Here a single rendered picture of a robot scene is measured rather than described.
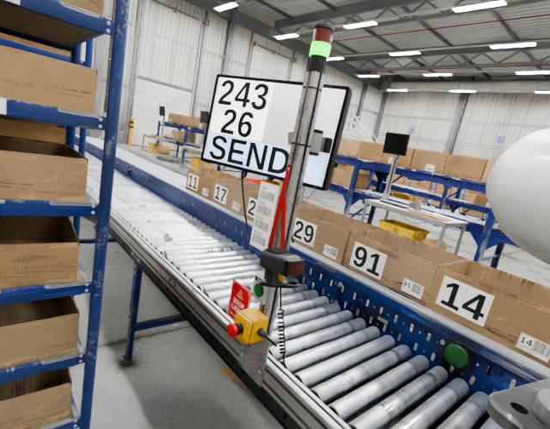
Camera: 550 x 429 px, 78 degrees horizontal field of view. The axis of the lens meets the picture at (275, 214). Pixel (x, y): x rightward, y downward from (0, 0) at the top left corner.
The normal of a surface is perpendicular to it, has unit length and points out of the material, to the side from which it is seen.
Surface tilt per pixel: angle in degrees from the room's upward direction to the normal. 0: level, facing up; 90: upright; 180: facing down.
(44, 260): 91
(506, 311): 90
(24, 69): 91
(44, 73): 91
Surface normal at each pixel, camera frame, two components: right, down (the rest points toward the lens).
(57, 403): 0.61, 0.28
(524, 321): -0.75, 0.00
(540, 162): -0.88, -0.48
